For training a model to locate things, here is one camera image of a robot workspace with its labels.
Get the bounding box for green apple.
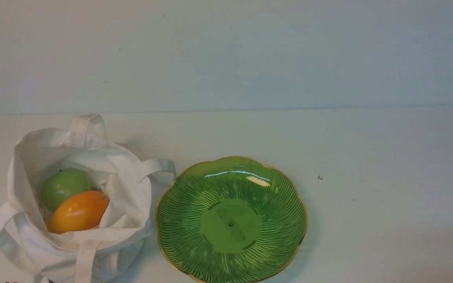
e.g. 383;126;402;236
40;168;92;212

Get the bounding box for green glass plate gold rim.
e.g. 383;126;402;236
155;156;309;283

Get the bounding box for white cloth tote bag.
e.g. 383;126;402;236
0;114;176;283

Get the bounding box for orange yellow mango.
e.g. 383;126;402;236
46;190;109;234

